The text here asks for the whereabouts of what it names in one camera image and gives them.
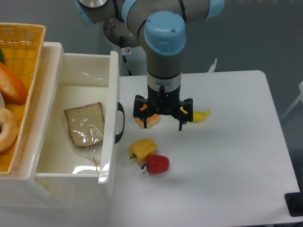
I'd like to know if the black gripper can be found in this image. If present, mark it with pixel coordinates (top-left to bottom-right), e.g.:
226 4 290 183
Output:
133 85 193 131

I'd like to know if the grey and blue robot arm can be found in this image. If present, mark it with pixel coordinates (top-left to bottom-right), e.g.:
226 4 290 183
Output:
75 0 225 125

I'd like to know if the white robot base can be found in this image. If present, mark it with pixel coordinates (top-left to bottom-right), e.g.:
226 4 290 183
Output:
102 17 149 77

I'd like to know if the white open top drawer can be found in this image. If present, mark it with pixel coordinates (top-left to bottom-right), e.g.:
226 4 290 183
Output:
36 52 123 195

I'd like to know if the orange toy pastry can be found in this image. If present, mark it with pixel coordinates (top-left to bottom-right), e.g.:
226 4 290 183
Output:
134 114 160 129

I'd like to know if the yellow toy banana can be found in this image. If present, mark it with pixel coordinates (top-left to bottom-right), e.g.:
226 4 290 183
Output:
193 110 211 123

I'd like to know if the yellow toy bell pepper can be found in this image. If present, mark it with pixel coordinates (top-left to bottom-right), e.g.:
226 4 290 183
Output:
128 138 157 163

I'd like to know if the red toy bell pepper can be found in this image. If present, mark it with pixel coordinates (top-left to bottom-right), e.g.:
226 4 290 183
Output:
141 155 170 175

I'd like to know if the wrapped bread slice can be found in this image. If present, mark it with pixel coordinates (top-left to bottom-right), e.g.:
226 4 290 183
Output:
64 102 105 148

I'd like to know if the orange toy carrot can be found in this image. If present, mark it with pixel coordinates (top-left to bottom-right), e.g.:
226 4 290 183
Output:
0 63 28 105

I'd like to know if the toy donut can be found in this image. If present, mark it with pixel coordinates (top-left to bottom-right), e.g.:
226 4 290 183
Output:
0 107 18 152

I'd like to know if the yellow wicker basket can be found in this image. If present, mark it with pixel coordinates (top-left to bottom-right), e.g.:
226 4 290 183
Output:
0 22 46 175

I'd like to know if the black object at table edge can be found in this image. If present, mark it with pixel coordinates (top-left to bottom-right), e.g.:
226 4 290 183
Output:
285 192 303 217

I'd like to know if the green toy vegetable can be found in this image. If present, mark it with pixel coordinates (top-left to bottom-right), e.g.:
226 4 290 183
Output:
0 49 4 64

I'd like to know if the black drawer handle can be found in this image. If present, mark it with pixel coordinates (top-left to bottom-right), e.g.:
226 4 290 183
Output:
115 102 125 144

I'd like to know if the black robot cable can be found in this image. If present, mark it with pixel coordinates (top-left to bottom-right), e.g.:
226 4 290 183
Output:
120 35 133 77

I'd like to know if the white chair frame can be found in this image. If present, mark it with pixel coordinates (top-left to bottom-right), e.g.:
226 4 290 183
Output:
280 82 303 125

